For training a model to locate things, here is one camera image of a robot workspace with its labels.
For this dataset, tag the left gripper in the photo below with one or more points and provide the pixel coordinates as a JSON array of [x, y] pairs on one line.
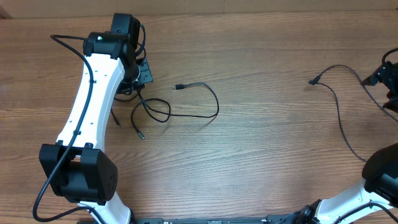
[[147, 76]]

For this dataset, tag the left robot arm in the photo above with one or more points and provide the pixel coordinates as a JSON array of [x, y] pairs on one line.
[[76, 165]]

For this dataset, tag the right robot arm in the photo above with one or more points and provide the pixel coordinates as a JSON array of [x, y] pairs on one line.
[[377, 190]]

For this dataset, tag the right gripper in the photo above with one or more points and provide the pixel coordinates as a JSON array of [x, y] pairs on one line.
[[387, 73]]

